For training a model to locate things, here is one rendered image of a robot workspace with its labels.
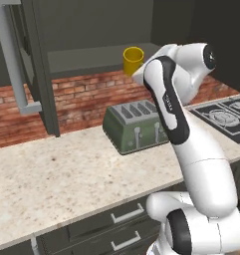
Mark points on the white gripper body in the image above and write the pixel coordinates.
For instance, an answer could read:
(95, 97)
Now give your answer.
(139, 74)

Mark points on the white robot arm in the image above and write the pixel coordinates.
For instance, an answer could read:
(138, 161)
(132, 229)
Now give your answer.
(204, 172)

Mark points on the yellow mug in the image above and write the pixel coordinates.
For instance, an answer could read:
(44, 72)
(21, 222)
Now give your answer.
(132, 59)

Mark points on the grey open cabinet door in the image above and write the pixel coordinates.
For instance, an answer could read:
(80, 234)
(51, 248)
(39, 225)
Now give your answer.
(12, 56)

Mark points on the dark base cabinet door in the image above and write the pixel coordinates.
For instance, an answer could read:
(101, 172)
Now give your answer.
(15, 249)

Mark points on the green toaster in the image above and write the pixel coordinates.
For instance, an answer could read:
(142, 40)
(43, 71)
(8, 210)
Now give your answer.
(134, 127)

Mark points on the black hob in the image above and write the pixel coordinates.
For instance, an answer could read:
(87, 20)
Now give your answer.
(224, 118)

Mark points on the dark shallow drawer front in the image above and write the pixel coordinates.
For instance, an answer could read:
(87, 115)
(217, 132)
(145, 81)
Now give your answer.
(91, 225)

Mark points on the dark deep drawer front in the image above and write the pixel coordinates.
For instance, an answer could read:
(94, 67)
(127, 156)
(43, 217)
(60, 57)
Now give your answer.
(98, 247)

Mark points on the dark open wall cabinet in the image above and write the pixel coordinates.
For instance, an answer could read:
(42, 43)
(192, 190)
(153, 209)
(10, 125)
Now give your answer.
(91, 30)

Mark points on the dark closed wall cabinet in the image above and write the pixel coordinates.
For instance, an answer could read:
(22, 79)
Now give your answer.
(207, 23)

